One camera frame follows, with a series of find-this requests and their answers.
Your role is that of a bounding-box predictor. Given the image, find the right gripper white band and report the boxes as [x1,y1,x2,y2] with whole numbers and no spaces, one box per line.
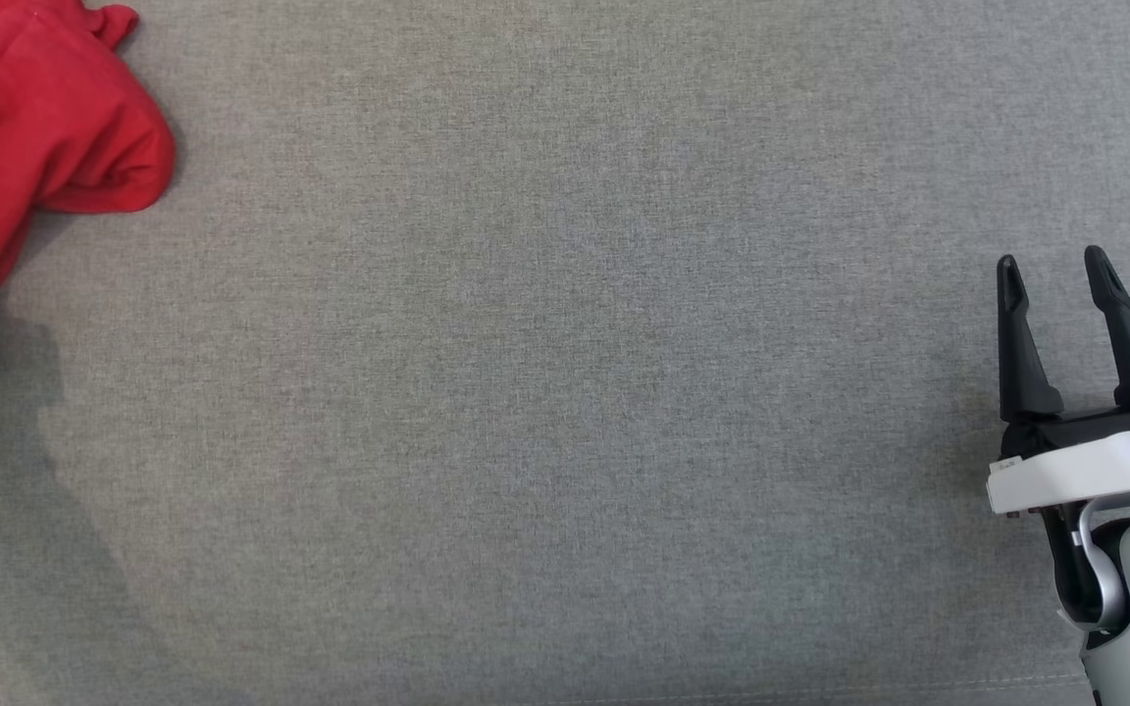
[987,245,1130,517]

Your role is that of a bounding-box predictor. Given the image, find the plain red shorts white trim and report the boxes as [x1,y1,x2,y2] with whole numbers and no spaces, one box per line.
[0,0,177,320]

